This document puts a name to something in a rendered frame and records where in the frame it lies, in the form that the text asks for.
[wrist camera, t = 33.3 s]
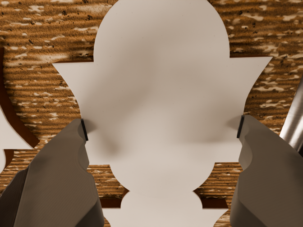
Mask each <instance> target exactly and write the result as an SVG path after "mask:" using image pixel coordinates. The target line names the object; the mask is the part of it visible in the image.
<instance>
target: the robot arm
mask: <svg viewBox="0 0 303 227"><path fill-rule="evenodd" d="M237 138H239V140H240V142H241V143H242V148H241V152H240V155H239V163H240V165H241V167H242V169H243V171H242V172H241V173H240V174H239V178H238V181H237V184H236V188H235V191H234V195H233V198H232V202H231V210H230V224H231V226H232V227H303V157H302V156H301V155H300V154H299V153H298V152H297V151H296V150H295V149H294V148H293V147H292V146H291V145H290V144H289V143H288V142H286V141H285V140H284V139H283V138H281V137H280V136H279V135H277V134H276V133H275V132H273V131H272V130H271V129H269V128H268V127H266V126H265V125H264V124H262V123H261V122H260V121H258V120H257V119H255V118H254V117H253V116H251V115H241V118H240V122H239V127H238V131H237ZM86 141H88V136H87V132H86V128H85V125H84V121H83V118H82V119H79V118H77V119H74V120H73V121H72V122H70V123H69V124H68V125H67V126H66V127H65V128H64V129H62V130H61V131H60V132H59V133H58V134H57V135H56V136H54V137H53V138H52V139H51V140H50V141H49V142H48V143H47V144H46V145H45V146H44V147H43V148H42V149H41V150H40V151H39V152H38V153H37V155H36V156H35V157H34V158H33V160H32V161H31V162H30V164H29V165H28V166H27V168H26V169H24V170H20V171H18V172H17V173H16V174H15V176H14V177H13V179H12V180H11V181H10V183H9V184H8V186H7V187H6V188H5V189H4V191H3V192H2V194H1V195H0V227H104V224H105V219H104V215H103V211H102V207H101V202H100V198H99V195H98V191H97V188H96V184H95V180H94V177H93V175H92V174H90V173H89V172H87V171H86V170H87V168H88V166H89V159H88V155H87V151H86V148H85V144H86Z"/></svg>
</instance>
